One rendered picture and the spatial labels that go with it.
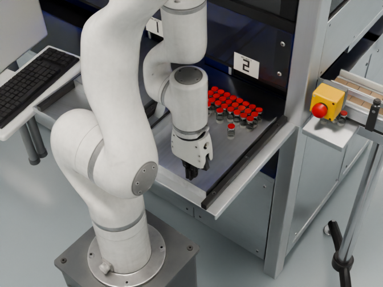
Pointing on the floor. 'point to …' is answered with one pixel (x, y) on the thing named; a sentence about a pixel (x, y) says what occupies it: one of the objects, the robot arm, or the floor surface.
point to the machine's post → (281, 177)
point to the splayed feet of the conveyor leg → (330, 229)
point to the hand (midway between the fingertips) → (191, 171)
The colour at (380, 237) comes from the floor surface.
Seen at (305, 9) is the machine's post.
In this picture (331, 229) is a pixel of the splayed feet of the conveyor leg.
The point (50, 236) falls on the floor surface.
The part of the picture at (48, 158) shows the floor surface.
